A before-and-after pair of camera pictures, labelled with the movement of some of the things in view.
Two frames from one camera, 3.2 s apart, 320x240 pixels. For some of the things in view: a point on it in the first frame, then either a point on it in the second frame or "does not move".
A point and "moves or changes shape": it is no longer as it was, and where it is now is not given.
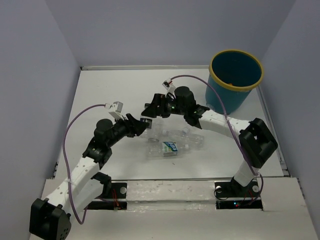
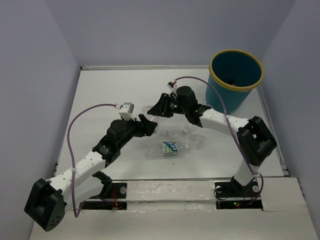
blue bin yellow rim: [234, 73] does not move
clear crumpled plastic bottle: [186, 141] does not move
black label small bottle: [149, 121] moves or changes shape
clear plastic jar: [155, 132] moves or changes shape
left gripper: [133, 127] does not move
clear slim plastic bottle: [186, 130] does not move
